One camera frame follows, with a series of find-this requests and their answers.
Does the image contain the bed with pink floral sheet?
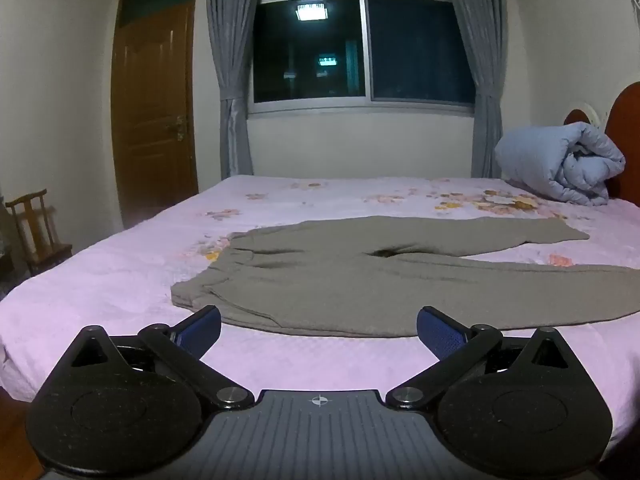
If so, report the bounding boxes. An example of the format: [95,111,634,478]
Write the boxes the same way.
[0,175,640,411]

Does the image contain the rolled light blue quilt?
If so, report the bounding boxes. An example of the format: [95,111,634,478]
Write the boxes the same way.
[495,121,627,206]

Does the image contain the brown wooden door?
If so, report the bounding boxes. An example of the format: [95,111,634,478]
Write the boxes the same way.
[111,0,200,229]

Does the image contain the sliding glass window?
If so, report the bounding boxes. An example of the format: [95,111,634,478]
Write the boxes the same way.
[248,0,476,118]

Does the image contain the wooden chair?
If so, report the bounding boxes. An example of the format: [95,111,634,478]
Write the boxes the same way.
[5,189,74,277]

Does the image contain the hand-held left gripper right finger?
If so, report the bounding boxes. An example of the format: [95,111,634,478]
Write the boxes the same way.
[385,305,590,410]

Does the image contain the reddish wooden headboard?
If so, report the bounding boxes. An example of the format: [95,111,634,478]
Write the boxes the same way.
[564,81,640,201]

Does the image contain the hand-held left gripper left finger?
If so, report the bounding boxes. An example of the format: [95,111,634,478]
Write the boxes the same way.
[49,304,256,411]

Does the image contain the grey pants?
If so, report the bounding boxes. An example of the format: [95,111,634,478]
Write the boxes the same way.
[171,216,640,338]

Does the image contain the grey curtain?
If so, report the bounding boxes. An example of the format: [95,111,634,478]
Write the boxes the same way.
[204,0,264,180]
[440,0,509,179]

